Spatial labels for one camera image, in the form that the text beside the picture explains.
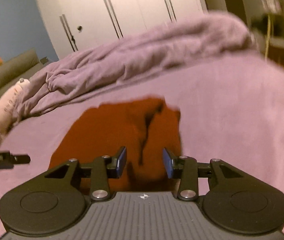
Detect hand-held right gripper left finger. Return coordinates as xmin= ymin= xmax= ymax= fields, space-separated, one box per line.
xmin=43 ymin=146 xmax=127 ymax=201

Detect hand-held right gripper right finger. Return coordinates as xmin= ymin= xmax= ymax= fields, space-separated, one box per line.
xmin=162 ymin=147 xmax=235 ymax=201

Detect rust red shirt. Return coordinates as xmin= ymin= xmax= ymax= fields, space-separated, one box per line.
xmin=49 ymin=95 xmax=184 ymax=193

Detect pink printed pillow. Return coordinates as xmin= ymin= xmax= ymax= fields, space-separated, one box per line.
xmin=0 ymin=78 xmax=30 ymax=150

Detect bed with purple sheet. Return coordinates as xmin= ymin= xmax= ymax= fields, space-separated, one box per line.
xmin=0 ymin=52 xmax=284 ymax=240

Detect crumpled purple blanket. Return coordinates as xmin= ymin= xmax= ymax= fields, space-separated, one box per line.
xmin=12 ymin=11 xmax=257 ymax=128

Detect white wardrobe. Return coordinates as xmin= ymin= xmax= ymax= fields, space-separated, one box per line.
xmin=32 ymin=0 xmax=209 ymax=60

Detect yellow side table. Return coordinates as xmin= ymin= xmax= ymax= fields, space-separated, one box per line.
xmin=263 ymin=12 xmax=284 ymax=69

